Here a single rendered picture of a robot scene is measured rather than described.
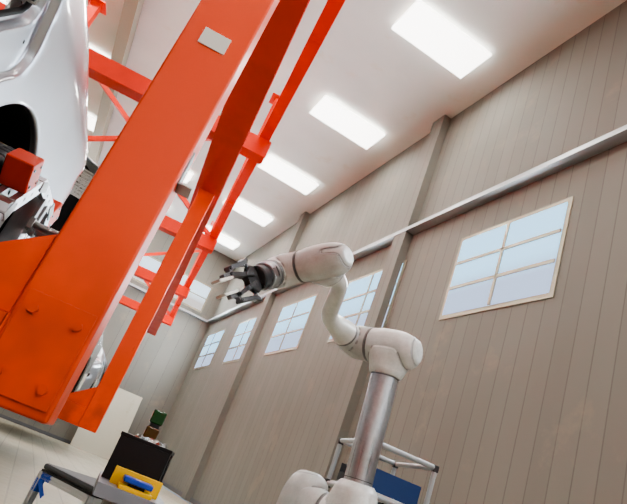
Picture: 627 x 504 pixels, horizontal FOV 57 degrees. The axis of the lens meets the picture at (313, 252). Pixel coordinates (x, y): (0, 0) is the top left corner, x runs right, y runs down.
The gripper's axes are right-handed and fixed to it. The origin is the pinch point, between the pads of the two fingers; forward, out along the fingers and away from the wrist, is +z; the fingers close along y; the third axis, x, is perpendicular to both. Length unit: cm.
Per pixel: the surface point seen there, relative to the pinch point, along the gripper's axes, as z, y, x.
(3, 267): 51, -17, 14
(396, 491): -146, 121, 42
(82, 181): -235, -140, 254
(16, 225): 10, -39, 54
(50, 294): 47.6, -8.6, 7.4
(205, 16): 3, -65, -24
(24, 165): 21, -48, 32
